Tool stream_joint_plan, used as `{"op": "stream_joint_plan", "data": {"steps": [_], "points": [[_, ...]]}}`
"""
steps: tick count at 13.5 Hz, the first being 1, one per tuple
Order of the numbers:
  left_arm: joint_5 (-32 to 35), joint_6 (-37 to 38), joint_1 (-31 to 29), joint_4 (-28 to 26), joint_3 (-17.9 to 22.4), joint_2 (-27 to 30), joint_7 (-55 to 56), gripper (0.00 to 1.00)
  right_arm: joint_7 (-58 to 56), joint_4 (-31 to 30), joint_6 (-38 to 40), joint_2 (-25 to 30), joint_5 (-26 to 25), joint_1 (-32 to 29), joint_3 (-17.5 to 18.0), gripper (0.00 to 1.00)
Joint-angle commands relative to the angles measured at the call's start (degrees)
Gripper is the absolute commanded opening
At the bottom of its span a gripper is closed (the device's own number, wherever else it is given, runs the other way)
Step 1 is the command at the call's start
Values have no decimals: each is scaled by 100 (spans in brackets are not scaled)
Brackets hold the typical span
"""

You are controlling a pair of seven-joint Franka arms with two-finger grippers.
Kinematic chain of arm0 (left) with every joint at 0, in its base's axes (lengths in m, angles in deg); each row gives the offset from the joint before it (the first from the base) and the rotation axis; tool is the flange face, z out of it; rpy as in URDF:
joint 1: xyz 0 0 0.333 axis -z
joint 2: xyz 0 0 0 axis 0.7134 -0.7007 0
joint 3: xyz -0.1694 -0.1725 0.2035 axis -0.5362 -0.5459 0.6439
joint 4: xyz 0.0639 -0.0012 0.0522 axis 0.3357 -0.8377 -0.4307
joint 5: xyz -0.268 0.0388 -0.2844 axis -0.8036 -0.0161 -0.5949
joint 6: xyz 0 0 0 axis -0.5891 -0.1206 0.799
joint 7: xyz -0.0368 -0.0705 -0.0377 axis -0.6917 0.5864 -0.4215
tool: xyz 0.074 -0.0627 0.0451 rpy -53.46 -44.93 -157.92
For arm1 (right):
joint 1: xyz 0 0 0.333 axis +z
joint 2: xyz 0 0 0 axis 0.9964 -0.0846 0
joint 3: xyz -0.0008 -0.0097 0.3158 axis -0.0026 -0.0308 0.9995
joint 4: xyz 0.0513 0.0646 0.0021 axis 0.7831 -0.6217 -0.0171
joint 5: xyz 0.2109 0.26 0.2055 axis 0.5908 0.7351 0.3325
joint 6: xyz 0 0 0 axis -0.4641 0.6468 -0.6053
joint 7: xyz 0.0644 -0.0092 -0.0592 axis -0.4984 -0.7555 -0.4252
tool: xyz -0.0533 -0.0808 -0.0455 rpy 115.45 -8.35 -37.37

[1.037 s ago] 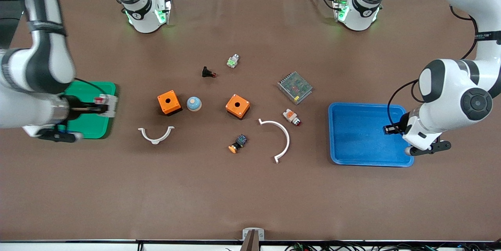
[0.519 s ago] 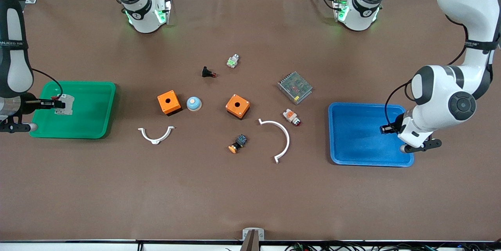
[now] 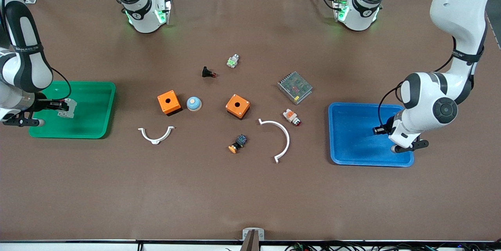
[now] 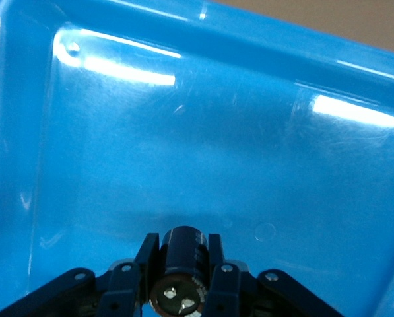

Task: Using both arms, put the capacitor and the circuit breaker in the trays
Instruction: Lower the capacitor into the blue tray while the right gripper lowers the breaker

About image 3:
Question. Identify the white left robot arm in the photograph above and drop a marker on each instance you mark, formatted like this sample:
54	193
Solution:
458	12

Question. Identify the green white switch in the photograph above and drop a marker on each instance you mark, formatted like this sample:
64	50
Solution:
233	61

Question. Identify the orange button enclosure box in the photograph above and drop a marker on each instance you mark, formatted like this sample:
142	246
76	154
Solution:
234	109
174	104

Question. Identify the large white curved clamp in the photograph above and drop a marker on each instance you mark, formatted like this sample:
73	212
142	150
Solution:
286	135

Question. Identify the black red indicator lamp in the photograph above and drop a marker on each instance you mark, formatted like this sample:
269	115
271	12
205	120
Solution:
206	72

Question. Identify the blue dome buzzer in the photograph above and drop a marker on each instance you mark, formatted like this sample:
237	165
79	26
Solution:
194	103

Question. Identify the blue plastic tray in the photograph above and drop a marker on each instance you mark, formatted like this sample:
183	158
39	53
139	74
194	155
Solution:
352	135

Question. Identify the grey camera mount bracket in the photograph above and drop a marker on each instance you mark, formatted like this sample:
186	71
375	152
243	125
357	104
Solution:
253	235

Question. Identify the white red circuit breaker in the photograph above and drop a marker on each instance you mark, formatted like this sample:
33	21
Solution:
70	111

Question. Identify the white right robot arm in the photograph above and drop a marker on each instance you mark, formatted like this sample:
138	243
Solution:
29	59

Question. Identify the brown table mat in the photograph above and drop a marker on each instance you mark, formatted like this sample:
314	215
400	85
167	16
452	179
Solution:
250	192

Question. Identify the green plastic tray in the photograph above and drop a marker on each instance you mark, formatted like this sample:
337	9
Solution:
90	110

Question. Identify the small white curved clamp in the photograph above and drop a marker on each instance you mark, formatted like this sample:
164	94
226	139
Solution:
156	140

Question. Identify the yellow black pushbutton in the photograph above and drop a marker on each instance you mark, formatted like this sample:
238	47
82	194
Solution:
238	142

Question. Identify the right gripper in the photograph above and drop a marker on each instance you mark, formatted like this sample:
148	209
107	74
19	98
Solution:
44	105

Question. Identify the metal mesh power supply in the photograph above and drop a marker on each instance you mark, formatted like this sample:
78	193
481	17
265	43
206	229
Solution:
295	87

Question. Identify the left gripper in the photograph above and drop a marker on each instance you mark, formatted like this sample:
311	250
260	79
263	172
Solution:
382	129

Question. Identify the white orange red pushbutton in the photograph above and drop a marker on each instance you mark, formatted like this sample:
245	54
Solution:
290	116

